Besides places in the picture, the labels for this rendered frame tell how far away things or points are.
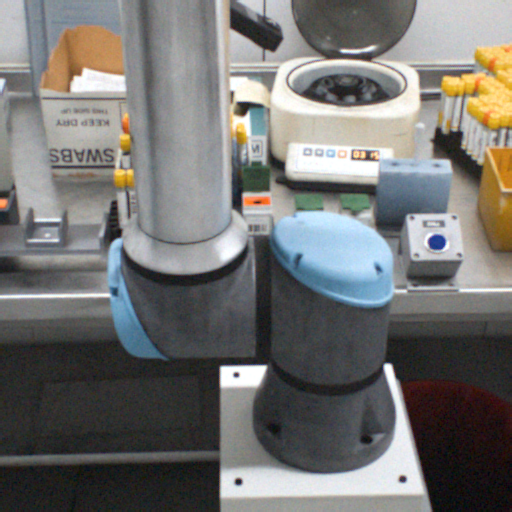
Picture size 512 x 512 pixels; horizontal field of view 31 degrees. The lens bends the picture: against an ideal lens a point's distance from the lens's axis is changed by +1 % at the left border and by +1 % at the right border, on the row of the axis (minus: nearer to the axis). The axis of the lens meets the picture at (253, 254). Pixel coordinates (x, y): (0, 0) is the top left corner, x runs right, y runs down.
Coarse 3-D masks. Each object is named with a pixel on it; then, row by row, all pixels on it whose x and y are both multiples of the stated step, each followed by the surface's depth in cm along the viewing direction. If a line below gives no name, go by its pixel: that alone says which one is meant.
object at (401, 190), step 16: (384, 160) 131; (400, 160) 131; (432, 160) 131; (448, 160) 131; (384, 176) 129; (400, 176) 129; (416, 176) 129; (432, 176) 129; (448, 176) 129; (384, 192) 131; (400, 192) 130; (416, 192) 130; (432, 192) 130; (448, 192) 130; (384, 208) 132; (400, 208) 132; (416, 208) 132; (432, 208) 132; (384, 224) 134; (400, 224) 133
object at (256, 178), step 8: (256, 160) 126; (248, 168) 127; (256, 168) 127; (264, 168) 127; (248, 176) 127; (256, 176) 127; (264, 176) 127; (248, 184) 128; (256, 184) 128; (264, 184) 128; (256, 192) 128
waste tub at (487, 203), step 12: (492, 156) 136; (504, 156) 136; (492, 168) 130; (504, 168) 137; (492, 180) 131; (504, 180) 138; (480, 192) 138; (492, 192) 130; (504, 192) 124; (480, 204) 138; (492, 204) 130; (504, 204) 125; (492, 216) 130; (504, 216) 126; (492, 228) 130; (504, 228) 128; (492, 240) 129; (504, 240) 129
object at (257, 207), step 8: (248, 192) 128; (264, 192) 128; (248, 200) 126; (256, 200) 126; (264, 200) 126; (248, 208) 125; (256, 208) 125; (264, 208) 125; (248, 216) 125; (256, 216) 125; (264, 216) 125; (248, 224) 126; (256, 224) 126; (264, 224) 126; (248, 232) 126; (256, 232) 126; (264, 232) 126
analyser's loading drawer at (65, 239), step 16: (32, 208) 125; (64, 208) 125; (16, 224) 128; (32, 224) 125; (48, 224) 127; (64, 224) 124; (80, 224) 128; (96, 224) 128; (0, 240) 124; (16, 240) 124; (32, 240) 123; (48, 240) 122; (64, 240) 124; (80, 240) 124; (96, 240) 124
